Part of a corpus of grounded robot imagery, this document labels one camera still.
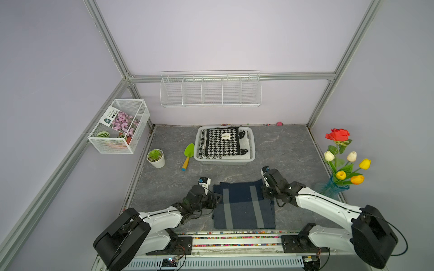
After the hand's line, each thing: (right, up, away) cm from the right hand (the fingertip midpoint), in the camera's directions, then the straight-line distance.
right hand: (263, 187), depth 87 cm
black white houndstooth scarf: (-21, +24, +9) cm, 33 cm away
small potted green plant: (-59, +15, +7) cm, 61 cm away
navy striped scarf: (-11, -9, -4) cm, 14 cm away
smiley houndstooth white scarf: (-9, +19, +9) cm, 23 cm away
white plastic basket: (-25, +12, +7) cm, 29 cm away
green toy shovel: (-42, +17, +19) cm, 49 cm away
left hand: (-23, -5, -2) cm, 24 cm away
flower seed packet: (-66, +32, -11) cm, 74 cm away
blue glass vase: (+29, +2, -11) cm, 31 cm away
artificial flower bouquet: (+25, +12, -24) cm, 37 cm away
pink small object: (+21, +37, +37) cm, 56 cm away
